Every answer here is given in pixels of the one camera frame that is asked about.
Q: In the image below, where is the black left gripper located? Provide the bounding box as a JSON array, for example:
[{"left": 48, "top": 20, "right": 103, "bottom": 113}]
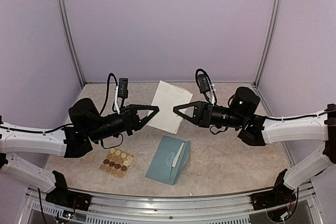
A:
[{"left": 87, "top": 104, "right": 160, "bottom": 143}]

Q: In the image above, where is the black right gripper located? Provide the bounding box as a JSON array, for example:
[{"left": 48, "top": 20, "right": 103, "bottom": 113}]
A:
[{"left": 173, "top": 101, "right": 246, "bottom": 129}]

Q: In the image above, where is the teal blue envelope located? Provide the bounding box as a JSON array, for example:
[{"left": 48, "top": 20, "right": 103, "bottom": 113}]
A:
[{"left": 145, "top": 136, "right": 191, "bottom": 185}]

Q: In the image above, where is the beige lined letter paper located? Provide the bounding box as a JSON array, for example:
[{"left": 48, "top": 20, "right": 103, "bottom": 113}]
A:
[{"left": 172, "top": 143, "right": 184, "bottom": 168}]

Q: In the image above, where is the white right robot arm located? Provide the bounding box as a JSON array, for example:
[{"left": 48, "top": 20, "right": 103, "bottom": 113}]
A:
[{"left": 173, "top": 87, "right": 335, "bottom": 205}]

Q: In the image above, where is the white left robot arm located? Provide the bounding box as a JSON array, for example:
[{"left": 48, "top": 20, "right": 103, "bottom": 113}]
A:
[{"left": 1, "top": 98, "right": 159, "bottom": 206}]

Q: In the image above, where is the round sticker seal sheet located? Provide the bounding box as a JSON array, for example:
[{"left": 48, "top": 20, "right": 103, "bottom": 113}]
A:
[{"left": 99, "top": 148, "right": 134, "bottom": 179}]

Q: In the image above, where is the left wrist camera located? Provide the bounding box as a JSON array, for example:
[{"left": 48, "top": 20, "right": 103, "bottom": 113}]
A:
[{"left": 114, "top": 78, "right": 129, "bottom": 114}]

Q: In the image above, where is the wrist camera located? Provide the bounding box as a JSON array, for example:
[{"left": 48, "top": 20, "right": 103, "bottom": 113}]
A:
[
  {"left": 114, "top": 78, "right": 129, "bottom": 114},
  {"left": 197, "top": 73, "right": 217, "bottom": 105}
]

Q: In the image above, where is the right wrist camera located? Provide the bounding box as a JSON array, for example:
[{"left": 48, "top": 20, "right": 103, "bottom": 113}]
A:
[{"left": 197, "top": 73, "right": 217, "bottom": 105}]

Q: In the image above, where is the left camera black cable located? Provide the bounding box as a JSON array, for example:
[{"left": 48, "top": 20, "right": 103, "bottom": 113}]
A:
[{"left": 99, "top": 72, "right": 119, "bottom": 114}]

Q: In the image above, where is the camera black cable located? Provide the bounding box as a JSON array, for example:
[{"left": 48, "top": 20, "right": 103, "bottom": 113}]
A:
[
  {"left": 99, "top": 72, "right": 119, "bottom": 114},
  {"left": 195, "top": 68, "right": 213, "bottom": 88}
]

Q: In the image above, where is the right camera black cable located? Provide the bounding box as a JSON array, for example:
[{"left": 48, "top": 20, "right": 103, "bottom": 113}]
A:
[{"left": 195, "top": 68, "right": 213, "bottom": 88}]

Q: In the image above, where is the aluminium front rail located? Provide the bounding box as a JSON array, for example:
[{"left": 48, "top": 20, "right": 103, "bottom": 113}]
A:
[{"left": 25, "top": 179, "right": 316, "bottom": 224}]

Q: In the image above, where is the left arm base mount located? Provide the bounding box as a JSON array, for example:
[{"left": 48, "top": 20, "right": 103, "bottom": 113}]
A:
[{"left": 45, "top": 170, "right": 92, "bottom": 211}]

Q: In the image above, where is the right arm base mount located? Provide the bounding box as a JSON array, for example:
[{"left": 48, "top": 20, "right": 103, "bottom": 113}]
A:
[{"left": 250, "top": 169, "right": 297, "bottom": 210}]

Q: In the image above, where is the left aluminium frame post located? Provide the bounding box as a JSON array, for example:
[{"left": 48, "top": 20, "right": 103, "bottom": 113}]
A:
[{"left": 57, "top": 0, "right": 86, "bottom": 88}]

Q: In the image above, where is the aluminium frame post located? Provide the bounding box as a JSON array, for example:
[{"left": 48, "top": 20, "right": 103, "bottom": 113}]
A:
[
  {"left": 57, "top": 0, "right": 86, "bottom": 88},
  {"left": 253, "top": 0, "right": 281, "bottom": 89}
]

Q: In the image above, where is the right aluminium frame post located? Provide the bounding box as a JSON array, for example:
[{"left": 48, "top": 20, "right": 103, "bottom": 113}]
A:
[{"left": 253, "top": 0, "right": 281, "bottom": 89}]

